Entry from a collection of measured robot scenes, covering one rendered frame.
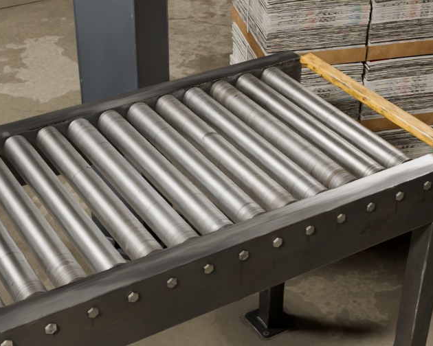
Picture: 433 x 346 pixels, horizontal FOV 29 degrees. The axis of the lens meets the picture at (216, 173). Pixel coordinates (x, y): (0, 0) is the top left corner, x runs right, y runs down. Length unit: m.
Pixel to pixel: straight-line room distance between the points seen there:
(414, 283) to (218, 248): 0.55
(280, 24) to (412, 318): 0.87
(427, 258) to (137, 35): 0.98
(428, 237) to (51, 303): 0.75
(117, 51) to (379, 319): 1.02
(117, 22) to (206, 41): 1.73
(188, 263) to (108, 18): 1.08
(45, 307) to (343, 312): 1.33
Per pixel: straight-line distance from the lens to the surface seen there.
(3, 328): 1.22
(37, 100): 3.48
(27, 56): 3.86
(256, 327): 2.35
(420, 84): 2.50
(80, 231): 1.38
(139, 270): 1.29
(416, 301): 1.76
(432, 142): 1.62
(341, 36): 2.33
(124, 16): 2.22
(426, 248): 1.68
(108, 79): 2.33
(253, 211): 1.41
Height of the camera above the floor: 1.62
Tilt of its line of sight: 33 degrees down
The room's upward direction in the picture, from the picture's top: 1 degrees clockwise
